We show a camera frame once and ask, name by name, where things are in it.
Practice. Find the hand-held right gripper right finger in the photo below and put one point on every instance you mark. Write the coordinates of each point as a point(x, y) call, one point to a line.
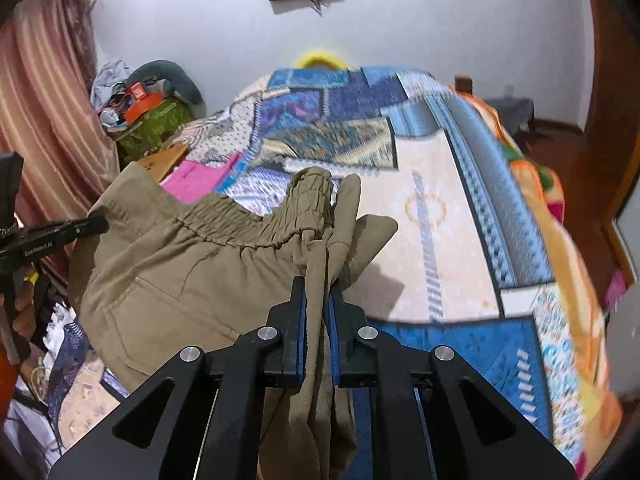
point(334, 335)

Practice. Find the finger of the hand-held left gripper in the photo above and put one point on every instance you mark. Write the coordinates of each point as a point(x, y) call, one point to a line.
point(60, 232)

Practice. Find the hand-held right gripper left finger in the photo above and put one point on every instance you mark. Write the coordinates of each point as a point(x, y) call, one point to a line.
point(300, 330)

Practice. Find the olive green pants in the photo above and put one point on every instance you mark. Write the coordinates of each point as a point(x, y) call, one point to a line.
point(175, 270)

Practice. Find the person's left hand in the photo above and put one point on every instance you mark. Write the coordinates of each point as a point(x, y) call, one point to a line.
point(26, 312)

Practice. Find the striped brown curtain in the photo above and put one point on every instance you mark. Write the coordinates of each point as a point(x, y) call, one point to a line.
point(45, 110)

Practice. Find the wooden lap table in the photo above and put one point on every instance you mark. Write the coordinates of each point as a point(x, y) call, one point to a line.
point(162, 160)

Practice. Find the green patterned bag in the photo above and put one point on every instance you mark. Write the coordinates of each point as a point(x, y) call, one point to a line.
point(155, 130)

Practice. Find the pink cloth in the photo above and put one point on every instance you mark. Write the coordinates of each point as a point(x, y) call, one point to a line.
point(192, 180)

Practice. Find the flat orange box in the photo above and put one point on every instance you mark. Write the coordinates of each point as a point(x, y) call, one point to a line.
point(140, 109)

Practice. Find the crumpled grey cloth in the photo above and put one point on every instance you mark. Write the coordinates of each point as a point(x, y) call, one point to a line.
point(110, 80)

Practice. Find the blue patchwork bedspread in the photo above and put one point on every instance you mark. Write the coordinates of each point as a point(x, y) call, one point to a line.
point(440, 220)

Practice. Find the small orange box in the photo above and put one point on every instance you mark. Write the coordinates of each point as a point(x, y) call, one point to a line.
point(137, 91)

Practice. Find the grey clothes pile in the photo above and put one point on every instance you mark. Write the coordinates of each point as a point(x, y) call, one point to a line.
point(185, 82)

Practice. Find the orange patterned blanket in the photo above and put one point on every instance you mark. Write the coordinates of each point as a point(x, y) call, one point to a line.
point(560, 240)

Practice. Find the yellow hoop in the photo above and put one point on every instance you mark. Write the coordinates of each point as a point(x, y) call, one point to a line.
point(320, 57)

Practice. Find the grey bag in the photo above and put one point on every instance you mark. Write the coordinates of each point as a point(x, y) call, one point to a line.
point(510, 110)

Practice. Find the brown wooden door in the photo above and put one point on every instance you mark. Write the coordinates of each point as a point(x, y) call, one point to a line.
point(612, 110)

